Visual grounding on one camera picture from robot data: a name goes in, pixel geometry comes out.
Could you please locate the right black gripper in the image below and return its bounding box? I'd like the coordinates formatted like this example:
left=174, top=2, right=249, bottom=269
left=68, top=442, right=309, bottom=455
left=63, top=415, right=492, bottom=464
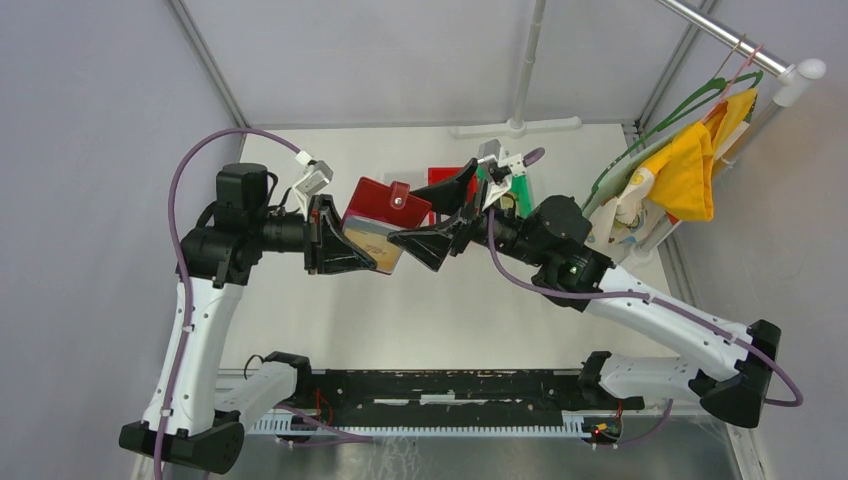
left=388, top=158, right=548, bottom=270

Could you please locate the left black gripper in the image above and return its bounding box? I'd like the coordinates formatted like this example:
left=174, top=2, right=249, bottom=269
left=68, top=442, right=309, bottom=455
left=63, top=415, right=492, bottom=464
left=251, top=193, right=377, bottom=274

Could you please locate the red leather card holder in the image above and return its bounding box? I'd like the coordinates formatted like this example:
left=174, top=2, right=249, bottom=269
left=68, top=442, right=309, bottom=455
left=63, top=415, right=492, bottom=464
left=340, top=176, right=433, bottom=276

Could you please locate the gold credit card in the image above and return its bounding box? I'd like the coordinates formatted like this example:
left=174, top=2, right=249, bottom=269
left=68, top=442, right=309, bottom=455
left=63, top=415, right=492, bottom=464
left=343, top=216, right=403, bottom=275

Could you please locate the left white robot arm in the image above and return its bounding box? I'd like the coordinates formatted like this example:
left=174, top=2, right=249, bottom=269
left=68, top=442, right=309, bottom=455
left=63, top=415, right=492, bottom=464
left=119, top=163, right=377, bottom=474

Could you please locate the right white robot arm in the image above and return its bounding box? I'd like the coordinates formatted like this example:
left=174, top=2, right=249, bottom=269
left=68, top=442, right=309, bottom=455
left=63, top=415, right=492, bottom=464
left=388, top=155, right=784, bottom=429

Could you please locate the red plastic bin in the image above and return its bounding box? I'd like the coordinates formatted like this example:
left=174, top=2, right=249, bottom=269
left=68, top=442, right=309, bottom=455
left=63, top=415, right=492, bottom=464
left=427, top=167, right=478, bottom=225

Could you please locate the green plastic bin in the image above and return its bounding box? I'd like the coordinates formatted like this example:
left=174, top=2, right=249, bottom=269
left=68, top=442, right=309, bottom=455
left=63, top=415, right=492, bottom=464
left=476, top=166, right=534, bottom=218

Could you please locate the white stand base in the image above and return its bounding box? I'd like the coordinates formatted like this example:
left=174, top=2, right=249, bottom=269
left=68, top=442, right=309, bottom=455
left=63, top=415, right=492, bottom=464
left=449, top=0, right=583, bottom=139

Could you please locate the patterned white cloth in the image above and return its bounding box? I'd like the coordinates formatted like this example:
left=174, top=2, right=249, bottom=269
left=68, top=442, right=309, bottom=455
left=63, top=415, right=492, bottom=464
left=583, top=134, right=678, bottom=264

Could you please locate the yellow cloth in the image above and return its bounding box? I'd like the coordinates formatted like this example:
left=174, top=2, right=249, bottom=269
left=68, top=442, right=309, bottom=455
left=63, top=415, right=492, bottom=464
left=640, top=88, right=758, bottom=222

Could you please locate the green clothes hanger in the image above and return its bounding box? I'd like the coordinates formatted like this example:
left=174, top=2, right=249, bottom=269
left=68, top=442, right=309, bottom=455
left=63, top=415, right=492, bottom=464
left=581, top=70, right=764, bottom=218

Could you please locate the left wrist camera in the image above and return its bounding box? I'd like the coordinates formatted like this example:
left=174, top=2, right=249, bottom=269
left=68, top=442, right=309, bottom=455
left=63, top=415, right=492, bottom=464
left=292, top=160, right=334, bottom=217

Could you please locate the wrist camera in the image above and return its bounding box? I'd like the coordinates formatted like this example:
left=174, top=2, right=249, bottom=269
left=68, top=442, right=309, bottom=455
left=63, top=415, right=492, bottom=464
left=292, top=160, right=334, bottom=217
left=477, top=139, right=527, bottom=210

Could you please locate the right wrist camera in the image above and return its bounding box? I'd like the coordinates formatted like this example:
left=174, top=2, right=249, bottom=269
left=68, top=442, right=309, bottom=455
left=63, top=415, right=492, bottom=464
left=477, top=139, right=527, bottom=210

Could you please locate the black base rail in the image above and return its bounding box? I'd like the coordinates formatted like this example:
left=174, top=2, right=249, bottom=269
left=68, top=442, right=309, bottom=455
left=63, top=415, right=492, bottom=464
left=287, top=369, right=645, bottom=428

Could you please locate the white cable duct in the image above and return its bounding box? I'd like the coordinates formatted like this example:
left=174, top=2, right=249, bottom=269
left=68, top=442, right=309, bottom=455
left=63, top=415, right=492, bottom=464
left=247, top=409, right=616, bottom=442

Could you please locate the metal clothes rail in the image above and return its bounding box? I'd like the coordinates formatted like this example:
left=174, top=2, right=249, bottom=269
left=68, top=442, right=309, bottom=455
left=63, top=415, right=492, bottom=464
left=658, top=0, right=827, bottom=108

